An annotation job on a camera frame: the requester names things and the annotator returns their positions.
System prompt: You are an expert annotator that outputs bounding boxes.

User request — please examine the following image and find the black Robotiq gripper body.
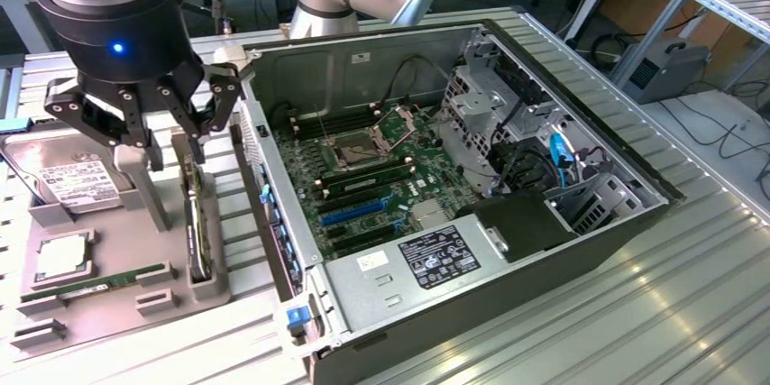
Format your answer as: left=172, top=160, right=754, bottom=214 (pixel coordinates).
left=34, top=0, right=207, bottom=115

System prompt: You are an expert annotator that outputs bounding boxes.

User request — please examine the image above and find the black low-profile graphics card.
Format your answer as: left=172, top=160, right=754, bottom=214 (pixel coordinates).
left=169, top=130, right=216, bottom=280

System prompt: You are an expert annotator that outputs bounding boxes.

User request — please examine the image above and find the beige case corner clamp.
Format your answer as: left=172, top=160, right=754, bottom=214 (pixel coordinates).
left=273, top=292, right=336, bottom=362
left=213, top=44, right=253, bottom=133

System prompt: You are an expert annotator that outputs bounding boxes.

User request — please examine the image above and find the blue disk caddy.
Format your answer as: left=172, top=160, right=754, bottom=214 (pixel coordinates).
left=0, top=116, right=61, bottom=136

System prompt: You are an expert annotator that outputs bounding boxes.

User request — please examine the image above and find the silver hard disk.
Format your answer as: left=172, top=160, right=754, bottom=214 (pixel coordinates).
left=0, top=125, right=137, bottom=215

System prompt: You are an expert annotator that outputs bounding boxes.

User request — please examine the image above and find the thin locking lever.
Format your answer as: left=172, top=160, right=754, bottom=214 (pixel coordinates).
left=312, top=103, right=332, bottom=145

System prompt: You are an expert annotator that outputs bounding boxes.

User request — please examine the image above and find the CPU socket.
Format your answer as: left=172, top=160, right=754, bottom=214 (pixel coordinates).
left=327, top=130, right=392, bottom=172

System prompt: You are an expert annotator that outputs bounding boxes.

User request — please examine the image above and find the grey parts rack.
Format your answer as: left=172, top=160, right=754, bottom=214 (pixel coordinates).
left=9, top=143, right=233, bottom=363

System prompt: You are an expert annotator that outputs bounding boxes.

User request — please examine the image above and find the metal socket cover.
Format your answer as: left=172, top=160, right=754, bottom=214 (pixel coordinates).
left=369, top=105, right=421, bottom=151

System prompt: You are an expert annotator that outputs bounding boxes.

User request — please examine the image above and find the green RAM stick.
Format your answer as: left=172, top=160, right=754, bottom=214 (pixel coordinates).
left=18, top=262, right=167, bottom=305
left=321, top=167, right=417, bottom=199

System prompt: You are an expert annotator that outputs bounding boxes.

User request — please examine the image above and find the silver CPU chip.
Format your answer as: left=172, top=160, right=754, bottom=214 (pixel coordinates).
left=33, top=235, right=92, bottom=280

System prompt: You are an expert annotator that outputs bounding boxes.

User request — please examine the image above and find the black expansion slot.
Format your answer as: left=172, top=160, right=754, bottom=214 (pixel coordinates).
left=315, top=193, right=385, bottom=215
left=327, top=221, right=396, bottom=244
left=331, top=231, right=401, bottom=255

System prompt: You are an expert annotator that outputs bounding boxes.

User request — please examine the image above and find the green motherboard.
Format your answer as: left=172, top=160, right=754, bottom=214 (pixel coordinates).
left=267, top=103, right=468, bottom=264

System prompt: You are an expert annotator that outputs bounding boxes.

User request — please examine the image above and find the silver disk bay cage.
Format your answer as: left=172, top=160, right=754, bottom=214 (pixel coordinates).
left=437, top=62, right=579, bottom=142

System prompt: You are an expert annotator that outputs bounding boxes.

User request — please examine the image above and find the silver chipset heat sink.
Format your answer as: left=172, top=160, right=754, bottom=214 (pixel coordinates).
left=409, top=202, right=449, bottom=228

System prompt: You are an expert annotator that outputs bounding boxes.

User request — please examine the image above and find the silver power supply unit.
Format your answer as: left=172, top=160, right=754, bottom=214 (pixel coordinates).
left=311, top=215, right=512, bottom=335

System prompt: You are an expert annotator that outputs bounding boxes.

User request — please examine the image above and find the blue clamp block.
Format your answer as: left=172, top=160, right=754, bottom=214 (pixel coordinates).
left=284, top=307, right=312, bottom=330

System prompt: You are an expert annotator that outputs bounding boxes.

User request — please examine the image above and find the black plastic fan shroud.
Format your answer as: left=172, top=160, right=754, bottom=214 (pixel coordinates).
left=456, top=188, right=582, bottom=264

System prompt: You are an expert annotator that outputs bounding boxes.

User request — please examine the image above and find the open black PC case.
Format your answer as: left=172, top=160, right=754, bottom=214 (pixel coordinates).
left=227, top=17, right=687, bottom=385

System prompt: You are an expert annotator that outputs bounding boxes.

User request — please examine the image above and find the perforated metal case grille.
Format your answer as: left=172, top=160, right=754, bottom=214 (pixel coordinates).
left=544, top=172, right=639, bottom=235

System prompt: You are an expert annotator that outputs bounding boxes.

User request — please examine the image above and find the grey computer tower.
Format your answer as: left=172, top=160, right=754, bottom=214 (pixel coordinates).
left=618, top=40, right=712, bottom=105

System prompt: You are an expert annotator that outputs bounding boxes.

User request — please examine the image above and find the black wire bundle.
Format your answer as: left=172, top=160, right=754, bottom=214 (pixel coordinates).
left=487, top=127, right=552, bottom=192

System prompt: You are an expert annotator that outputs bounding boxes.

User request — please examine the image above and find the blue flat wire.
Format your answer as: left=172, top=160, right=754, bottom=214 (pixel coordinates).
left=547, top=132, right=572, bottom=188

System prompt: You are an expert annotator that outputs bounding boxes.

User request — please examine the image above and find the coiled black floor cable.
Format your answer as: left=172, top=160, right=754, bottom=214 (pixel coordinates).
left=588, top=32, right=630, bottom=66

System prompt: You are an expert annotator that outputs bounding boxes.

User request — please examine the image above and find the black loose cable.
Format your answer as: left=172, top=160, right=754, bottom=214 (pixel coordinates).
left=658, top=96, right=770, bottom=170

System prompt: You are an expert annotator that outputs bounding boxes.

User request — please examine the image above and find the aluminium profile frame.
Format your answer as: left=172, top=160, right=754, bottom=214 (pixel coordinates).
left=607, top=0, right=770, bottom=93

